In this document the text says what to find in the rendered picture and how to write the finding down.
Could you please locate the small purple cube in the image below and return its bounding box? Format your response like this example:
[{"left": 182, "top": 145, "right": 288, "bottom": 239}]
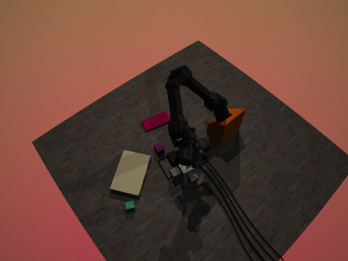
[{"left": 154, "top": 143, "right": 165, "bottom": 155}]

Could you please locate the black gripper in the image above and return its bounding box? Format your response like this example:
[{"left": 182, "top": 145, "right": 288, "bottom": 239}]
[{"left": 166, "top": 138, "right": 210, "bottom": 167}]

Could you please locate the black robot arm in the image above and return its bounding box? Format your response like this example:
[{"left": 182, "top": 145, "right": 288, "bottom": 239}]
[{"left": 165, "top": 65, "right": 232, "bottom": 168}]

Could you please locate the small teal cube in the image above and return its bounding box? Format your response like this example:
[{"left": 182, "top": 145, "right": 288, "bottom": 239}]
[{"left": 125, "top": 201, "right": 135, "bottom": 211}]

